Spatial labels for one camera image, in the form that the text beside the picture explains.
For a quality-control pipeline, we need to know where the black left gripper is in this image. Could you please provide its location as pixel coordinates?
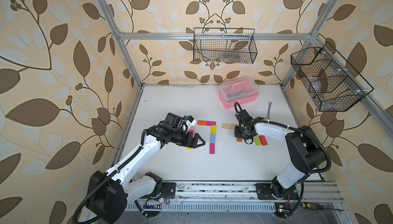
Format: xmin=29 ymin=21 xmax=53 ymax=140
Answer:
xmin=169 ymin=130 xmax=205 ymax=149

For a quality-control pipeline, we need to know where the green block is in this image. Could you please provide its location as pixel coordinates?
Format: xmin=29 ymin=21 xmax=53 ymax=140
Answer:
xmin=253 ymin=135 xmax=262 ymax=146

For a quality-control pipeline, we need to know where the blue block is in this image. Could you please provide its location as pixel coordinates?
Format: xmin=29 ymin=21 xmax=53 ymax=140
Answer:
xmin=210 ymin=134 xmax=216 ymax=144

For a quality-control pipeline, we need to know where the ridged wood block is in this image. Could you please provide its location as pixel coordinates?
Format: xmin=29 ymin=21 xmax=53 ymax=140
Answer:
xmin=222 ymin=123 xmax=232 ymax=129

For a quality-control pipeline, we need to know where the magenta slanted block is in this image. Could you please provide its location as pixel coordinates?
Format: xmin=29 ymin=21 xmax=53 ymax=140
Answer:
xmin=209 ymin=143 xmax=216 ymax=155

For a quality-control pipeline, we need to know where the orange block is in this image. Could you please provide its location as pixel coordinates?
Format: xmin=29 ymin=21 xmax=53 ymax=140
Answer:
xmin=198 ymin=120 xmax=207 ymax=126

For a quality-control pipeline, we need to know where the red block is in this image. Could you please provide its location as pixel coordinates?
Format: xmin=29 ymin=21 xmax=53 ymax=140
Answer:
xmin=259 ymin=136 xmax=268 ymax=146

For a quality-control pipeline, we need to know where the pink plastic storage box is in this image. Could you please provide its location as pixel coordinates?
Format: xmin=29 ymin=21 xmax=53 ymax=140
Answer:
xmin=219 ymin=77 xmax=260 ymax=109

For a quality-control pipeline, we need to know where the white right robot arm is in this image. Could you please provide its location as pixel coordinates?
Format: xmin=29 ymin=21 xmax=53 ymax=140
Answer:
xmin=234 ymin=102 xmax=332 ymax=219

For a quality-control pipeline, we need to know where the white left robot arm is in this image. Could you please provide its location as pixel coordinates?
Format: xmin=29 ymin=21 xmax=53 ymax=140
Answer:
xmin=72 ymin=113 xmax=206 ymax=224

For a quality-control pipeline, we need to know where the silver wrench on table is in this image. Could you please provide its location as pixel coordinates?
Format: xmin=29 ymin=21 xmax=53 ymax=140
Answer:
xmin=266 ymin=101 xmax=272 ymax=120

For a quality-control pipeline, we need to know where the yellow black screwdriver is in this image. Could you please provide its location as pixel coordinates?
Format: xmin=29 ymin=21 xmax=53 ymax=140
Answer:
xmin=302 ymin=203 xmax=343 ymax=211

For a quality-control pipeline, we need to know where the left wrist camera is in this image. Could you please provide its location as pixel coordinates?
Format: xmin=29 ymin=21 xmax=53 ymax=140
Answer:
xmin=183 ymin=115 xmax=197 ymax=130

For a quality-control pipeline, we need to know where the black wire basket back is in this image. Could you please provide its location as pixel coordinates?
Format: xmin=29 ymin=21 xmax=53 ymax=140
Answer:
xmin=192 ymin=27 xmax=258 ymax=64

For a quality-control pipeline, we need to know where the black wire basket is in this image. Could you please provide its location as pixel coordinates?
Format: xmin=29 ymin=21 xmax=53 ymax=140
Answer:
xmin=192 ymin=27 xmax=258 ymax=64
xmin=291 ymin=42 xmax=374 ymax=112

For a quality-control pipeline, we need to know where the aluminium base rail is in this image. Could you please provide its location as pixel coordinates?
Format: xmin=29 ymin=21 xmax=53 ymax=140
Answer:
xmin=125 ymin=181 xmax=344 ymax=213

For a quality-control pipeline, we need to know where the black wire basket right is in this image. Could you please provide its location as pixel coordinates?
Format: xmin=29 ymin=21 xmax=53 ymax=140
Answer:
xmin=291 ymin=42 xmax=374 ymax=112

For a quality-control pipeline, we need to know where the aluminium frame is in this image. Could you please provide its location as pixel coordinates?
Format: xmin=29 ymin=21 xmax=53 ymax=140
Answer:
xmin=85 ymin=0 xmax=393 ymax=126

